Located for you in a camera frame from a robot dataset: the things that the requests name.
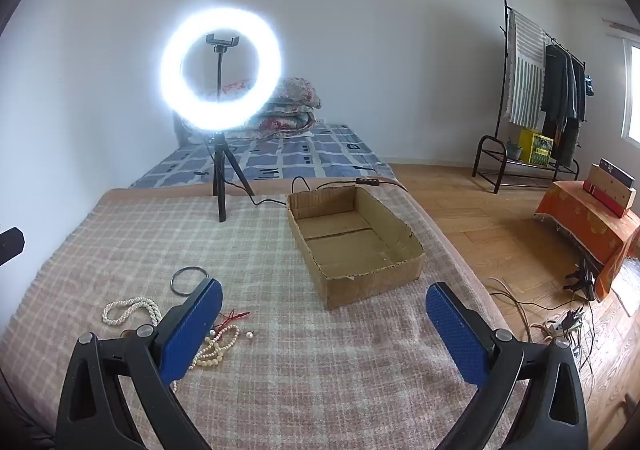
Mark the black clothes rack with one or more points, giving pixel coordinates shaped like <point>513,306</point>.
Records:
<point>505,55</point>

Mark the window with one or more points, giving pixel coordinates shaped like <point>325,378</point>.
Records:
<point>632,95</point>

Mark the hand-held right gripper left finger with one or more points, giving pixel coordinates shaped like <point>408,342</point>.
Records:
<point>200,325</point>

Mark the white power strip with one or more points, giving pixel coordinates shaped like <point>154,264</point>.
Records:
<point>562,322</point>

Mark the pink plaid blanket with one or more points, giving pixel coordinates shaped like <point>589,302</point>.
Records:
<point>300,355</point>

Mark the yellow box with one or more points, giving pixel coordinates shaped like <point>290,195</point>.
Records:
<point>535,145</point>

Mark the dark blue box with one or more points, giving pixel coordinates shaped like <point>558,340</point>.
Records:
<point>620,173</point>

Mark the black tripod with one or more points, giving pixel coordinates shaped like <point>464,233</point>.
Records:
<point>220,180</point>

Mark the small blue hanging item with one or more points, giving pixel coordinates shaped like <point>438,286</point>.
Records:
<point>589,86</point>

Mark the black clamp stand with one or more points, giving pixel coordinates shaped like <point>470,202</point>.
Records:
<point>582,280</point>

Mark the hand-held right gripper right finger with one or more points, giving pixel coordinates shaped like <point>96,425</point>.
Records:
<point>452,330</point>

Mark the blue patterned bed sheet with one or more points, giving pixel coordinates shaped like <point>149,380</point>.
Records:
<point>300,150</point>

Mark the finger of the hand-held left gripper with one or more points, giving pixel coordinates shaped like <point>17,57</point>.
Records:
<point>11,245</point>

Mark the striped hanging towel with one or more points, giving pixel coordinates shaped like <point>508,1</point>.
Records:
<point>525,75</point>

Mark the dark hanging clothes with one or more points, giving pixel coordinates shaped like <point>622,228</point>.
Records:
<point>560,90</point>

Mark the dark metal bangle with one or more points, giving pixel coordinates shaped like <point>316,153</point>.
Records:
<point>172,282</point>

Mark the floral folded quilt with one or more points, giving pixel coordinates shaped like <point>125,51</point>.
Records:
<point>297,93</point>
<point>285,121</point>

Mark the cardboard box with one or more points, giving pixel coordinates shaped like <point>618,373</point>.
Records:
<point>360,280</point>

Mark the small green pot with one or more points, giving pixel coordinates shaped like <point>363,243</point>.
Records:
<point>513,150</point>

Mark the black phone holder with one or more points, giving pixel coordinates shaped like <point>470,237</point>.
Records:
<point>223,41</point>

